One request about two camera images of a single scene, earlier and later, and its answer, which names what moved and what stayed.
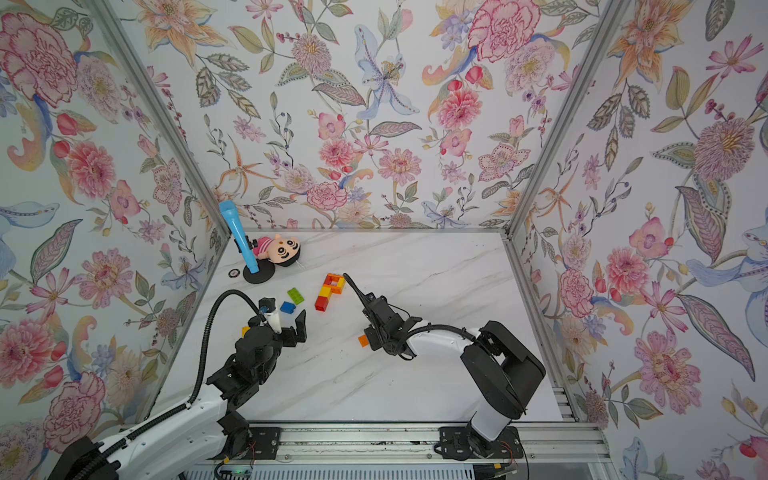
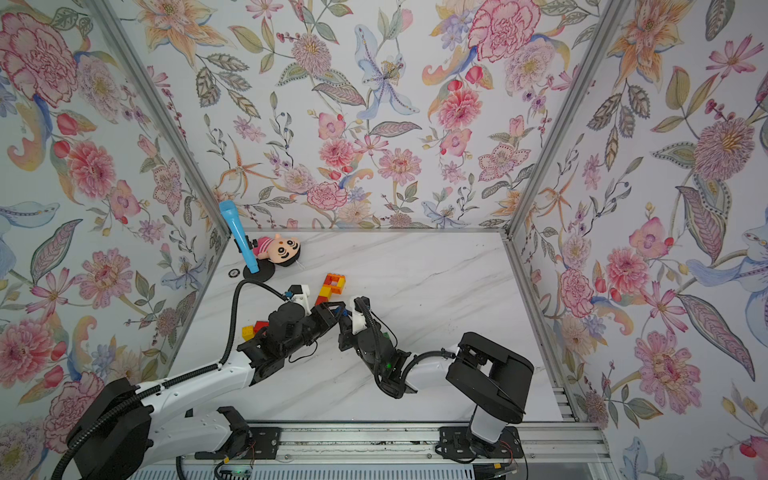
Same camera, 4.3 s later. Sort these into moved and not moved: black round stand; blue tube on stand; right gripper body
Moved: right gripper body
Not moved: black round stand; blue tube on stand
